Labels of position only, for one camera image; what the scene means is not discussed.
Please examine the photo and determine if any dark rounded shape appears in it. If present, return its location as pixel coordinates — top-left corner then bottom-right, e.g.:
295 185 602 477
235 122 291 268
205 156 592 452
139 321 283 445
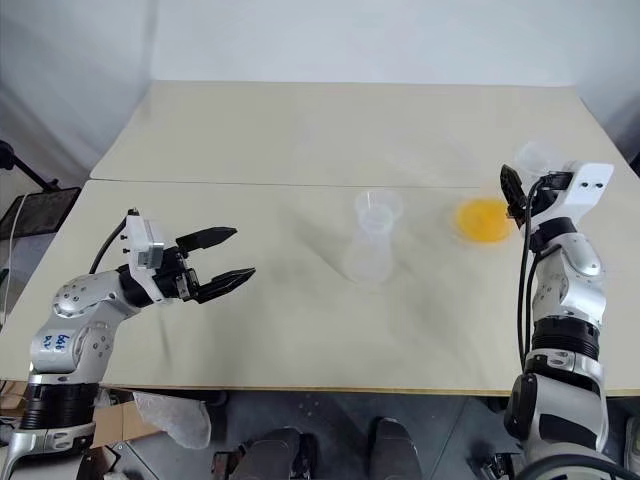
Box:
367 416 422 480
234 426 319 480

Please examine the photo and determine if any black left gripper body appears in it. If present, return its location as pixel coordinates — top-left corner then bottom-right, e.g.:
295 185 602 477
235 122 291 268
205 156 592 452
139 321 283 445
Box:
154 247 202 304

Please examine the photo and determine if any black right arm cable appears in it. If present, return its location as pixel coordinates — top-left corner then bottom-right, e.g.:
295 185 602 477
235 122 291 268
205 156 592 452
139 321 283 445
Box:
516 171 572 372

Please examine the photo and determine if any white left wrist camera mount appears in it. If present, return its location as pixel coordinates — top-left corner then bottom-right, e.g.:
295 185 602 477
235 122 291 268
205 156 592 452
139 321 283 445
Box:
123 208 167 304

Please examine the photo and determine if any small clear plastic cup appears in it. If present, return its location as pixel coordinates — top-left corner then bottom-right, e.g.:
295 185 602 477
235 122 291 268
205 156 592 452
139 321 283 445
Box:
515 140 557 177

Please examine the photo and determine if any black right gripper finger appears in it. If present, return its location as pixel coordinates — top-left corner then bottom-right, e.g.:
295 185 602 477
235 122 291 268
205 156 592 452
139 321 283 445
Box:
499 163 530 222

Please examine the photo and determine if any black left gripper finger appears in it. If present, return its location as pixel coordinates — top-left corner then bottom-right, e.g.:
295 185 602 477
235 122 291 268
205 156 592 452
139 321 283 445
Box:
197 267 258 306
175 226 238 253

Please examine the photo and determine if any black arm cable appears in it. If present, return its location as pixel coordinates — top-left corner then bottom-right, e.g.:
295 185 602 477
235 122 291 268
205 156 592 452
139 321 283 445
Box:
516 171 572 372
88 209 132 275

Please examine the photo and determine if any black mesh stand base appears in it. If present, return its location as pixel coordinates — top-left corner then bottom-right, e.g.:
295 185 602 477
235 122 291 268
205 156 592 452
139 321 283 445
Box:
0 186 83 238

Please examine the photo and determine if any clear plastic bag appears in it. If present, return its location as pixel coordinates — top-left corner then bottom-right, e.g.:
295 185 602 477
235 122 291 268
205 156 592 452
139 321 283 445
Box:
131 391 212 450

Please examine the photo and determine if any clear plastic measuring cup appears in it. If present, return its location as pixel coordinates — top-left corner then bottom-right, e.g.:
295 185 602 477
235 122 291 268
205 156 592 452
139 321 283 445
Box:
343 189 405 286

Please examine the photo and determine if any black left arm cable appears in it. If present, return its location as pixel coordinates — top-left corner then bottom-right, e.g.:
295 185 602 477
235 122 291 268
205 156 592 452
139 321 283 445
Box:
88 209 132 275

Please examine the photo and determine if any white cable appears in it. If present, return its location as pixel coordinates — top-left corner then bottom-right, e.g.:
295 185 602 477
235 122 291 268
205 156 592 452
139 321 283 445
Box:
3 193 29 321

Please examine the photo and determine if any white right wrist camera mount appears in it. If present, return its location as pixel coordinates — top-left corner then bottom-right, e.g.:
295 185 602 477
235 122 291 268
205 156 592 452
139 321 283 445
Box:
548 160 616 222

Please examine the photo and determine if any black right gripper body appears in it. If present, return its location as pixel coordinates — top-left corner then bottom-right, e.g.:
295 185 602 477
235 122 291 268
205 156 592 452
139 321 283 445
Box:
526 184 557 224

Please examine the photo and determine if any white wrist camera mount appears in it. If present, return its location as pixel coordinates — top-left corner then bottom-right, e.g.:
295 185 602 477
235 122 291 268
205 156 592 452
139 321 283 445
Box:
548 160 616 222
123 208 167 304

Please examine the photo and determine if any brown cardboard box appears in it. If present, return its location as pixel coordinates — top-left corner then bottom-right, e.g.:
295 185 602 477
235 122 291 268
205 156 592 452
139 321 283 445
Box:
93 399 166 447

